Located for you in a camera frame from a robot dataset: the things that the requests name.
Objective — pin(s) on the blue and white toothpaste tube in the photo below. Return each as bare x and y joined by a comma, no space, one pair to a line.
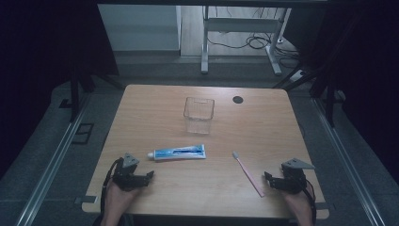
180,153

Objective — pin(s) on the aluminium floor rail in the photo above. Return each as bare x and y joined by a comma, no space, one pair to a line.
53,163
348,163

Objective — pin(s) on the white power strip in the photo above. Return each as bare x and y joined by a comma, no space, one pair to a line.
298,75

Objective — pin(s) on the person's right hand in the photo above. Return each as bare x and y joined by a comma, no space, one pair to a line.
301,205

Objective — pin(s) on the white desk frame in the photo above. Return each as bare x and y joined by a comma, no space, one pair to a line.
241,25

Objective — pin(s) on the clear plastic cup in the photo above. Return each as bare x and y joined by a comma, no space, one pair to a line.
199,114

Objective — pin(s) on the pink toothbrush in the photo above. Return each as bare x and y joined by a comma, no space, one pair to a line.
249,175

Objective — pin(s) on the white partition panel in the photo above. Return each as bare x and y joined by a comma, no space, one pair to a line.
138,28

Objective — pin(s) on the dark curtain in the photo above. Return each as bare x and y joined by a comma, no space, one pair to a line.
37,62
367,62

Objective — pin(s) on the person's left hand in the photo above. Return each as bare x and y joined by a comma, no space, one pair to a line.
118,201

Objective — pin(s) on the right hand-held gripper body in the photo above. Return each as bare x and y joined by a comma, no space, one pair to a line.
295,180

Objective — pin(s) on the black round table grommet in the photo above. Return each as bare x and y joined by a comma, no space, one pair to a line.
237,100

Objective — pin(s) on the black metal stand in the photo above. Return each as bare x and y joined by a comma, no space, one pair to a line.
329,100
74,94

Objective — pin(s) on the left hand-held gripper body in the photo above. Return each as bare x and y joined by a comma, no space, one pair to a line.
124,174

